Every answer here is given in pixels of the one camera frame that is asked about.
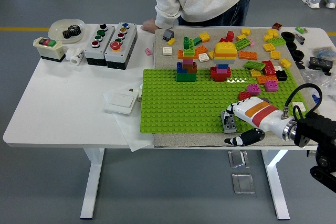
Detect person's right hand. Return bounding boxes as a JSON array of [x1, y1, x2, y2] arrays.
[[141, 19, 158, 32]]

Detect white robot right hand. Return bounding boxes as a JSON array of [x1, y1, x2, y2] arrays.
[[222, 97, 291, 147]]

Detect long light grey brick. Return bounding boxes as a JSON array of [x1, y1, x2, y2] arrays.
[[219, 110, 238, 134]]

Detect magenta square brick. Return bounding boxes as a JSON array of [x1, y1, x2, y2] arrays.
[[246, 83, 262, 96], [264, 79, 279, 93]]

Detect orange long brick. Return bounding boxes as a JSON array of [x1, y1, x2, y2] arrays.
[[256, 75, 278, 85], [238, 50, 258, 60]]

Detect black square brick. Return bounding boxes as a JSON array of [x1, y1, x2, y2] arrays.
[[275, 70, 288, 82]]

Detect green long brick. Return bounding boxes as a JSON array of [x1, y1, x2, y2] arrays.
[[244, 60, 265, 71], [267, 37, 287, 46], [234, 39, 251, 50]]

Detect green-topped brick tower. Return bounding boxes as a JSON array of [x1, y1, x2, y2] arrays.
[[175, 36, 201, 82]]

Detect yellow-domed brick tower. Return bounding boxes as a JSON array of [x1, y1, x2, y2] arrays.
[[209, 41, 239, 82]]

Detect green studded baseplate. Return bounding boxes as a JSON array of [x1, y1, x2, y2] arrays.
[[139, 68, 310, 134]]

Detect emergency-stop button control box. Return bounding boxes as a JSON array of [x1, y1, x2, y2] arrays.
[[104, 22, 139, 70]]

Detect metal floor socket plate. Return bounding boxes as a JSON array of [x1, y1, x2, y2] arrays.
[[232, 173, 256, 195], [227, 150, 250, 169]]

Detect three-button control box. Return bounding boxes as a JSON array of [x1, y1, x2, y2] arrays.
[[84, 23, 116, 67]]

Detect clear plastic bag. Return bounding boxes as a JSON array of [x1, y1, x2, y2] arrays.
[[300, 69, 336, 96]]

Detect white table leg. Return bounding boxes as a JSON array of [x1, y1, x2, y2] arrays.
[[80, 147, 106, 219], [261, 150, 291, 220]]

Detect black metal gears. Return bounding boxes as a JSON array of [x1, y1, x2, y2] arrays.
[[62, 24, 84, 39]]

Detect black electronic module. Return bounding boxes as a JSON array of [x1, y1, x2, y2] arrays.
[[308, 56, 333, 72]]

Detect white pipe tee fitting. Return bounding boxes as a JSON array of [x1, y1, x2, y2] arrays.
[[65, 47, 85, 66]]

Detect small metal hand tool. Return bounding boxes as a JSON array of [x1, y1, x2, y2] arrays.
[[293, 32, 307, 45]]

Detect bag of blue parts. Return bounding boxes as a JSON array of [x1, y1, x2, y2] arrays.
[[312, 47, 336, 59]]

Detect white plastic bowl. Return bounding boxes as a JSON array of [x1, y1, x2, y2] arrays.
[[48, 18, 86, 44]]

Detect translucent plastic sheet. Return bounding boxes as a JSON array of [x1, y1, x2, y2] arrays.
[[102, 87, 154, 153]]

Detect white wall switch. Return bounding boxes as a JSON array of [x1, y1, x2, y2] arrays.
[[104, 91, 137, 116]]

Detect red-green rocker switch box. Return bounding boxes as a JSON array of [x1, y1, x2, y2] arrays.
[[33, 36, 66, 63]]

